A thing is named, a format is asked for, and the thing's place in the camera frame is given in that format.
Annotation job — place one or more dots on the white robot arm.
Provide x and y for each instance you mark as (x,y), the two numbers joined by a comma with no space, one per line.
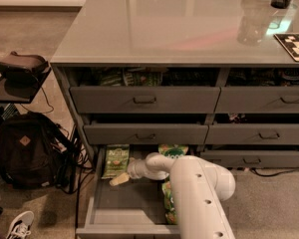
(197,188)

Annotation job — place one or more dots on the white grey sneaker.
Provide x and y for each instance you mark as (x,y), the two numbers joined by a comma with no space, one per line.
(20,226)

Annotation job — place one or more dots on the middle right grey drawer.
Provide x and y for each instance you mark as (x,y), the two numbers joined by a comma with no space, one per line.
(253,133)

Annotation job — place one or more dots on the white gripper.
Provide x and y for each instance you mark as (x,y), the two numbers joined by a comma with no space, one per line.
(134,170)

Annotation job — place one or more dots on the bottom right grey drawer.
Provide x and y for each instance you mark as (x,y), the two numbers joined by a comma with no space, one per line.
(253,158)

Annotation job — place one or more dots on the green dang bag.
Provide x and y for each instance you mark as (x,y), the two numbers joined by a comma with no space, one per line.
(173,150)
(170,214)

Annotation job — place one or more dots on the grey drawer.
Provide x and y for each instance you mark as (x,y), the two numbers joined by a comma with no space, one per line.
(258,100)
(145,133)
(144,100)
(253,133)
(253,158)

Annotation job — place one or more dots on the top left grey drawer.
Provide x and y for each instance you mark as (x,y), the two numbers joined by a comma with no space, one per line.
(144,100)

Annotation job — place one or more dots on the open bottom left drawer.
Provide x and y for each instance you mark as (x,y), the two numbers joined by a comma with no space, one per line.
(133,210)

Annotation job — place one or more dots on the green snack bags top drawer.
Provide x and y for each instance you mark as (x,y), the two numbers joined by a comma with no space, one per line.
(123,77)

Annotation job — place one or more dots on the green jalapeno chip bag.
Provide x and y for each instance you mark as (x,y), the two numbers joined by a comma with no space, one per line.
(117,159)

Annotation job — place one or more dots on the top right grey drawer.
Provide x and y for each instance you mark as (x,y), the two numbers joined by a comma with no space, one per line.
(258,100)

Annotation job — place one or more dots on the back green dang bag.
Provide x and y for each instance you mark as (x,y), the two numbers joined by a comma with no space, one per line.
(173,150)

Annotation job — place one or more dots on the black white marker tag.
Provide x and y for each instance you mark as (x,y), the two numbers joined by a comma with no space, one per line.
(290,42)

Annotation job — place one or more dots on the middle left grey drawer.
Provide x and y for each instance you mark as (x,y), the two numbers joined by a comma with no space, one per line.
(145,133)

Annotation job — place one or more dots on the grey drawer cabinet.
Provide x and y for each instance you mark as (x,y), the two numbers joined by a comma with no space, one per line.
(195,43)

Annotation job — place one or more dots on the black backpack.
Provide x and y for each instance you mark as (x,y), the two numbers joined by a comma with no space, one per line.
(33,152)

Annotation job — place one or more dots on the front green dang bag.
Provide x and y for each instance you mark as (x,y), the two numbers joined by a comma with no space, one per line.
(170,214)

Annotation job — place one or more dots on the dark brown bag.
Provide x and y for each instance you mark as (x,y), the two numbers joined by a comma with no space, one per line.
(24,69)

